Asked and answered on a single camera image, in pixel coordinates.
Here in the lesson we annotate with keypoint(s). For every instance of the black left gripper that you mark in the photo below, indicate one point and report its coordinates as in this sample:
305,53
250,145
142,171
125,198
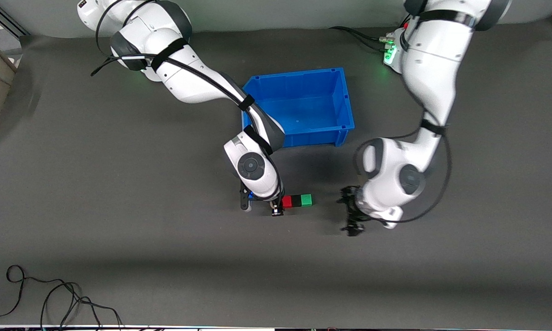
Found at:
352,208

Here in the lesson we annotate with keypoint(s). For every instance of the small red cube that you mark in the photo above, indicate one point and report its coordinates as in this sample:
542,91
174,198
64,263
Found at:
286,201

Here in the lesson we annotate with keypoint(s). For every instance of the small green cube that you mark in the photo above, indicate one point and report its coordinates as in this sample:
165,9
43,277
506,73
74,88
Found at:
306,200

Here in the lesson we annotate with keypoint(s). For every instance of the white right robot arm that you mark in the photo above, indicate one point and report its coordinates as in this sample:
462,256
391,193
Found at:
188,78

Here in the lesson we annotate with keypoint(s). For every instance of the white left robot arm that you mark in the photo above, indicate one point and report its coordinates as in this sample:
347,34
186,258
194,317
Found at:
432,55

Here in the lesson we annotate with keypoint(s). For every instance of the small black cube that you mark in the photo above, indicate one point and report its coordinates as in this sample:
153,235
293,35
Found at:
296,201

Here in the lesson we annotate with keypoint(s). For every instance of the blue plastic storage bin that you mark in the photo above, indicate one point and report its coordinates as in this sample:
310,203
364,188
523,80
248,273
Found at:
313,101

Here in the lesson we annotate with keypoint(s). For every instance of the dark metal frame bar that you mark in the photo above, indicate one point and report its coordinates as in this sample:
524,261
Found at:
9,20

